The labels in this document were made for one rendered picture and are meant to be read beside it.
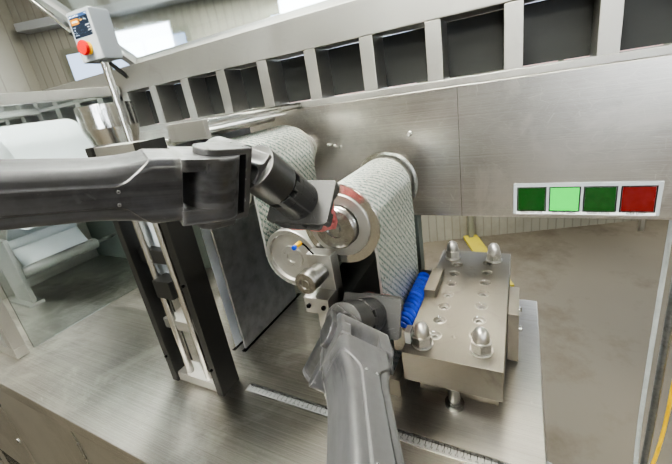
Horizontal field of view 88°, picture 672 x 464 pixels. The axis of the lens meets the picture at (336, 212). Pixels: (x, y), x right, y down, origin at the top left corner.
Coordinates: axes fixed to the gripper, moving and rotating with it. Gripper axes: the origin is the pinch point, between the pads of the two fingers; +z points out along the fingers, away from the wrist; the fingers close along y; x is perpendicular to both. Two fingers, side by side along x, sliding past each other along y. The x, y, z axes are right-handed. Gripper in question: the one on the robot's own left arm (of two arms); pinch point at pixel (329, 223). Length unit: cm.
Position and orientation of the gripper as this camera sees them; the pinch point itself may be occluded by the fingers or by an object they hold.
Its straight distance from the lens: 56.8
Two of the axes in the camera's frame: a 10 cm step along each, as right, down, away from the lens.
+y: 8.7, 0.4, -4.9
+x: 2.1, -9.3, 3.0
